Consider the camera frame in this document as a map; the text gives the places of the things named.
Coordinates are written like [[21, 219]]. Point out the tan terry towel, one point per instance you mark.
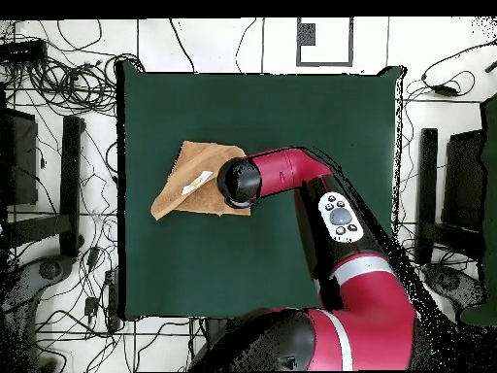
[[202, 202]]

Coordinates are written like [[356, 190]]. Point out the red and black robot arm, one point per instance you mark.
[[372, 318]]

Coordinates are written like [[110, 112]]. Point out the dark green table cloth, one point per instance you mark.
[[233, 264]]

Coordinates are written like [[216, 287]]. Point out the black power adapter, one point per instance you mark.
[[93, 256], [91, 306], [444, 89]]

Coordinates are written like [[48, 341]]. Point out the slim black power strip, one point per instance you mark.
[[112, 299]]

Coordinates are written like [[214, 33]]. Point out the black stand base bar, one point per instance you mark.
[[427, 194], [72, 186]]

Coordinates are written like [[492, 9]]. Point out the black round caster foot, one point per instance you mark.
[[450, 281], [52, 269]]

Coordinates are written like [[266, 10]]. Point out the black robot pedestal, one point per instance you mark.
[[215, 330]]

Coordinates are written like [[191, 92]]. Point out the black box frame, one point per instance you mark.
[[21, 155], [464, 182]]

